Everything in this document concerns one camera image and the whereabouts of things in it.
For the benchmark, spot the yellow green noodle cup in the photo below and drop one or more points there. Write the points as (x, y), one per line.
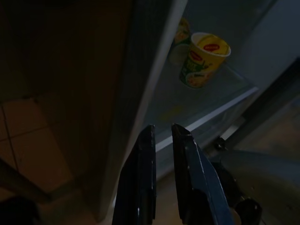
(201, 63)

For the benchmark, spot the glass fridge shelf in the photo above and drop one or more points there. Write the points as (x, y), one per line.
(206, 105)

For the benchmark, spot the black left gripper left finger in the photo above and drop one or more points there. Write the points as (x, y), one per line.
(138, 182)

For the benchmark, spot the dark fridge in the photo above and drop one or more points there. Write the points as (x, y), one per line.
(140, 70)

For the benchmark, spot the plain white bowl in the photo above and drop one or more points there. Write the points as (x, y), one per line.
(269, 187)

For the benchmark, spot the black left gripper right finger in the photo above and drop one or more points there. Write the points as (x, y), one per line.
(197, 187)

